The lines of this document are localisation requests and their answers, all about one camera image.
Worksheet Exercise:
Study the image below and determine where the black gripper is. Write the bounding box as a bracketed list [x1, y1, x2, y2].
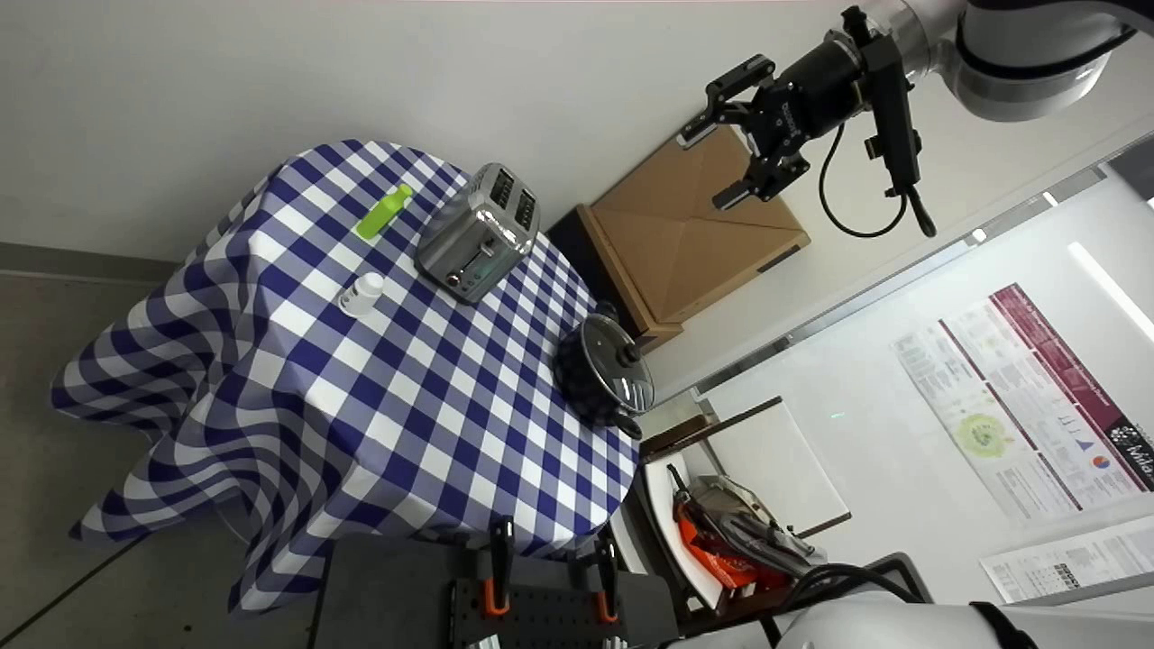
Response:
[678, 35, 872, 212]

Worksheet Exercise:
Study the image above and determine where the glass lid with black knob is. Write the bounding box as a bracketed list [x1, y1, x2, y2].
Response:
[577, 312, 658, 420]

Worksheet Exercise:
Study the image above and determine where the black cooking pot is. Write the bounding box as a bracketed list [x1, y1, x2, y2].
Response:
[553, 315, 647, 444]

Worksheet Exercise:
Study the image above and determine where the large brown cardboard box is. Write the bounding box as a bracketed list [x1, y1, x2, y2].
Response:
[586, 118, 813, 327]

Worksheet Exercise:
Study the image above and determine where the brown crate with navy panel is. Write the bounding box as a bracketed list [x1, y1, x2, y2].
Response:
[544, 200, 678, 353]

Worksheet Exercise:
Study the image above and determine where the silver two-slot toaster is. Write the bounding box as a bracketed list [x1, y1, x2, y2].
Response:
[409, 158, 542, 307]

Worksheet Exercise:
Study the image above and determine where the white flat board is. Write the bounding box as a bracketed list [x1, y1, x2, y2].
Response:
[698, 399, 853, 540]

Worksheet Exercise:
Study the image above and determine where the small green bottle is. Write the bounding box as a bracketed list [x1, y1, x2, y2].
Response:
[348, 179, 419, 246]

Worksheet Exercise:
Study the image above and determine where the poster with maroon stripe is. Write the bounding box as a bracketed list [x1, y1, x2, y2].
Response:
[894, 283, 1154, 523]

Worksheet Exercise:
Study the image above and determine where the small white cup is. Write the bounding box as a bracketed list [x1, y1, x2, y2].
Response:
[337, 270, 389, 320]

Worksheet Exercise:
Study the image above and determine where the orange and grey bundle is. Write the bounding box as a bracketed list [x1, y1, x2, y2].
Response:
[668, 474, 823, 604]

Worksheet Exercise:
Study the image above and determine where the blue white checkered tablecloth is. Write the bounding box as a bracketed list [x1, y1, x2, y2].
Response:
[45, 137, 644, 618]

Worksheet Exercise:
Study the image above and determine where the white printed paper sheet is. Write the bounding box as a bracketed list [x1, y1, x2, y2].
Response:
[978, 512, 1154, 605]

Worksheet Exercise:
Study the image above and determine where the black perforated breadboard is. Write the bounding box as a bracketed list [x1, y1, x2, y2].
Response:
[305, 533, 678, 649]

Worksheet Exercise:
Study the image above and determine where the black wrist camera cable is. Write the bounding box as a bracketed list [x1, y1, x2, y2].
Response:
[813, 118, 912, 241]

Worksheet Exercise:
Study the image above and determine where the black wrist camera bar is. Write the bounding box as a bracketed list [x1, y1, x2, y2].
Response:
[840, 3, 941, 238]

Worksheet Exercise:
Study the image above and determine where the grey partition frame strip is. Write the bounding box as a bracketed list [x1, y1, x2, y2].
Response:
[688, 151, 1130, 409]

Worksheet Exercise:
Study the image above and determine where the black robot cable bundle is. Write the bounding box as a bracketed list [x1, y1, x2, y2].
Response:
[718, 547, 938, 631]

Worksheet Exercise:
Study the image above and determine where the black clamp with orange handle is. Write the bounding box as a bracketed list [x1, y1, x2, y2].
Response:
[476, 515, 518, 624]
[592, 527, 629, 631]

